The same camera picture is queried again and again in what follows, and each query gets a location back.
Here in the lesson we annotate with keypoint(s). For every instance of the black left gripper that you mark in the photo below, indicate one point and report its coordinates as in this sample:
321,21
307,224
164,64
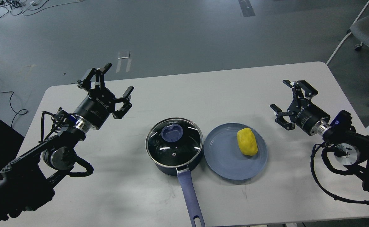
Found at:
100,101

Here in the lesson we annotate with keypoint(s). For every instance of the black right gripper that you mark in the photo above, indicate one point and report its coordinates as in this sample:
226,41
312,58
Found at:
302,111

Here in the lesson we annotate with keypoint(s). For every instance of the yellow potato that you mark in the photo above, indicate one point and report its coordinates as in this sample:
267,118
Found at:
247,142

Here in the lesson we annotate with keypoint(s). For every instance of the glass pot lid blue knob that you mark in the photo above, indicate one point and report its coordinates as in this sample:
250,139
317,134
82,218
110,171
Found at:
174,142

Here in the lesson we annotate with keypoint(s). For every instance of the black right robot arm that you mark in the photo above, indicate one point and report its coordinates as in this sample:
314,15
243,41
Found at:
344,151

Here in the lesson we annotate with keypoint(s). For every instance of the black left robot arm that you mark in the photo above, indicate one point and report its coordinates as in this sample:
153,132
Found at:
29,180

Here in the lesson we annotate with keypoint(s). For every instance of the dark blue saucepan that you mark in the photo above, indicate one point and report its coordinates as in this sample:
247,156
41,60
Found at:
183,173

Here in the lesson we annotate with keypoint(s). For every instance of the blue round plate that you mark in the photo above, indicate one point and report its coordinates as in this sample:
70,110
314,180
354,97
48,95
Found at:
223,156

